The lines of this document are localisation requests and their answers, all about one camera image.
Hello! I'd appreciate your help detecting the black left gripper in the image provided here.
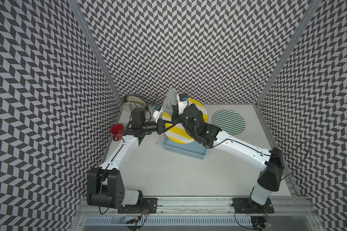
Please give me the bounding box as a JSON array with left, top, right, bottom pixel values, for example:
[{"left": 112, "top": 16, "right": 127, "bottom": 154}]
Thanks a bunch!
[{"left": 142, "top": 118, "right": 175, "bottom": 135}]

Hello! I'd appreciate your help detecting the yellow striped plate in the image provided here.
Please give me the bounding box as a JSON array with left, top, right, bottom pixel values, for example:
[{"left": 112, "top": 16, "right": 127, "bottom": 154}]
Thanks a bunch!
[{"left": 165, "top": 98, "right": 209, "bottom": 144}]

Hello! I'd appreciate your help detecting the grey striped cloth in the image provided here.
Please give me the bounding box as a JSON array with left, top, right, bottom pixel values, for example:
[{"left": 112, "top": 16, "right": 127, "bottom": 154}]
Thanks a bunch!
[{"left": 163, "top": 89, "right": 177, "bottom": 115}]

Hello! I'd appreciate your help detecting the green striped plate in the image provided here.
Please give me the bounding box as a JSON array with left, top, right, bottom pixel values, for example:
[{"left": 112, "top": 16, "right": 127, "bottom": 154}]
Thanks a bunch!
[{"left": 211, "top": 109, "right": 246, "bottom": 135}]

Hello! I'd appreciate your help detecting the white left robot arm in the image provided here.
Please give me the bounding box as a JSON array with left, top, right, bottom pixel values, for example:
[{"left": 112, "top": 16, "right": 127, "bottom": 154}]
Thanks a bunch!
[{"left": 86, "top": 108, "right": 179, "bottom": 209}]

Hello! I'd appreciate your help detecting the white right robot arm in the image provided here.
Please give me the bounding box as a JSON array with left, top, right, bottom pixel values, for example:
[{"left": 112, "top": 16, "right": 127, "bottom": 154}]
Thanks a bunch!
[{"left": 172, "top": 105, "right": 284, "bottom": 206}]

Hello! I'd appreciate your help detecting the light blue plastic basket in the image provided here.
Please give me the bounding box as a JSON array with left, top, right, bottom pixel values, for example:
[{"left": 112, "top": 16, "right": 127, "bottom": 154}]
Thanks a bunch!
[{"left": 162, "top": 136, "right": 207, "bottom": 160}]

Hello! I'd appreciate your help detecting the red cup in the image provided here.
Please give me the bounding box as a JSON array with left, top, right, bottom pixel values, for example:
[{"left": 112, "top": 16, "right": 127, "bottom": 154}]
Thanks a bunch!
[{"left": 110, "top": 124, "right": 124, "bottom": 141}]

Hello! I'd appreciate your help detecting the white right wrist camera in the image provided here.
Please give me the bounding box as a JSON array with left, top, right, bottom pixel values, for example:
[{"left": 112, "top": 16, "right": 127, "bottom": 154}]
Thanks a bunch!
[{"left": 177, "top": 93, "right": 189, "bottom": 115}]

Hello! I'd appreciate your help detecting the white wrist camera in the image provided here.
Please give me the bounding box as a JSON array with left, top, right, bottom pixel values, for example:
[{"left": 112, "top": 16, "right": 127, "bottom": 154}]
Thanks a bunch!
[
  {"left": 177, "top": 93, "right": 189, "bottom": 115},
  {"left": 152, "top": 104, "right": 162, "bottom": 123}
]

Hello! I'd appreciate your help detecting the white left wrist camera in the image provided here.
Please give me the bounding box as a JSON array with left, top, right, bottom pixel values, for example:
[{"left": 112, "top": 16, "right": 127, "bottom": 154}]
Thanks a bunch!
[{"left": 152, "top": 104, "right": 162, "bottom": 123}]

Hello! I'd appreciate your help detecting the aluminium front rail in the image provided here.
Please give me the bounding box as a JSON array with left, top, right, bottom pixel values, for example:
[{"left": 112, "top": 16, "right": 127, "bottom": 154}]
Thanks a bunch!
[{"left": 75, "top": 196, "right": 319, "bottom": 217}]

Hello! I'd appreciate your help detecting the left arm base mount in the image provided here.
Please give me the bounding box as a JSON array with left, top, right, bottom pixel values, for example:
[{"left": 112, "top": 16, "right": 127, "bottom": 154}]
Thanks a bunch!
[{"left": 118, "top": 197, "right": 158, "bottom": 215}]

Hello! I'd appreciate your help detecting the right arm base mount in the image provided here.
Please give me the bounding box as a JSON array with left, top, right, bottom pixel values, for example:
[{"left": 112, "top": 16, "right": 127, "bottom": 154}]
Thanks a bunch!
[{"left": 231, "top": 197, "right": 275, "bottom": 214}]

